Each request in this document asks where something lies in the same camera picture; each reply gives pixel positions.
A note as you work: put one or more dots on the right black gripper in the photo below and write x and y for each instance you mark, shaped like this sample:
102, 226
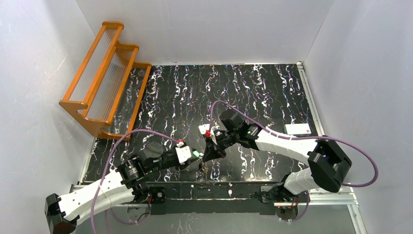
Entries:
218, 140

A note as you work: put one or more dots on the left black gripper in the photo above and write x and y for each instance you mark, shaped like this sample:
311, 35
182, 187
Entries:
192, 156

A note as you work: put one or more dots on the green key tag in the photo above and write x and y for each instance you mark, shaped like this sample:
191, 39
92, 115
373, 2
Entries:
196, 154

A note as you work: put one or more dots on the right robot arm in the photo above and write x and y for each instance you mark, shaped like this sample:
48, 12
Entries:
327, 164

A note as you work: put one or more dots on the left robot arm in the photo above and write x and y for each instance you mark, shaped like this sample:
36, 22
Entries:
123, 185

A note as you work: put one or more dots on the white box red label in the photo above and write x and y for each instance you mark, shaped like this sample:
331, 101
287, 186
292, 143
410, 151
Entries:
298, 129

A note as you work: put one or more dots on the orange wooden rack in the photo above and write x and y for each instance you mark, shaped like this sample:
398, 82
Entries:
94, 95

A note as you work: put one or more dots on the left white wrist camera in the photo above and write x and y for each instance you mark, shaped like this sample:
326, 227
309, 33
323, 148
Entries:
183, 151

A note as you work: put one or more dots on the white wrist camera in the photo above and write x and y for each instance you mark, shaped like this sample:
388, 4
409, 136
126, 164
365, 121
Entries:
205, 132
183, 151

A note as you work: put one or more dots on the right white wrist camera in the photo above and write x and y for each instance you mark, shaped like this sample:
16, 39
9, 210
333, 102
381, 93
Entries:
205, 132

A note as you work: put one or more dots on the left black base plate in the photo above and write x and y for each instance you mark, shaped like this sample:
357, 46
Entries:
152, 195

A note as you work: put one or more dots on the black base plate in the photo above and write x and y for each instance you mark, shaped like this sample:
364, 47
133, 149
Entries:
284, 195
152, 195

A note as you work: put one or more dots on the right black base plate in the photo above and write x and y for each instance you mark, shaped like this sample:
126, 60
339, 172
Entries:
284, 195

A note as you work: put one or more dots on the aluminium frame rail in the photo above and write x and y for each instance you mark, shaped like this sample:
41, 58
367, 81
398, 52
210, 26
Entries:
177, 99

